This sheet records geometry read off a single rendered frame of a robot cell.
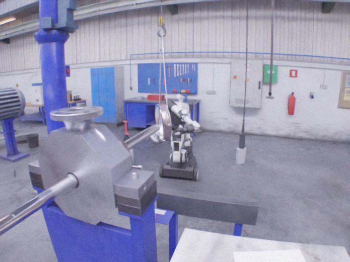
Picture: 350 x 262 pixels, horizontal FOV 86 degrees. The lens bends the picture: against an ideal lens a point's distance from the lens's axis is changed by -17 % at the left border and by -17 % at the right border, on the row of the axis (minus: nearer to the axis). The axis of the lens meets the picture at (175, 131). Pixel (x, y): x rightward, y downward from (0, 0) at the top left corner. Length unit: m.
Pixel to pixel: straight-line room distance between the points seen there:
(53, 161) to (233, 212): 1.02
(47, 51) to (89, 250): 2.37
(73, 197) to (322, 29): 6.19
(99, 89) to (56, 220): 5.76
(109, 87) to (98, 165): 5.79
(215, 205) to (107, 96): 5.83
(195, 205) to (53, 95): 2.29
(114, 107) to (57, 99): 3.82
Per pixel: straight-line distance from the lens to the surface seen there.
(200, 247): 1.02
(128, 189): 0.98
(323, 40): 6.37
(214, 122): 6.18
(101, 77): 6.85
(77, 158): 1.07
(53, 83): 3.03
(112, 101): 6.70
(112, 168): 0.98
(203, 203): 1.35
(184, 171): 3.33
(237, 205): 1.33
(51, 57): 3.04
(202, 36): 6.24
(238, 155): 1.72
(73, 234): 1.45
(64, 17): 3.02
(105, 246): 1.33
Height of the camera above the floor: 1.58
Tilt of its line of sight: 15 degrees down
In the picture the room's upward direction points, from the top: straight up
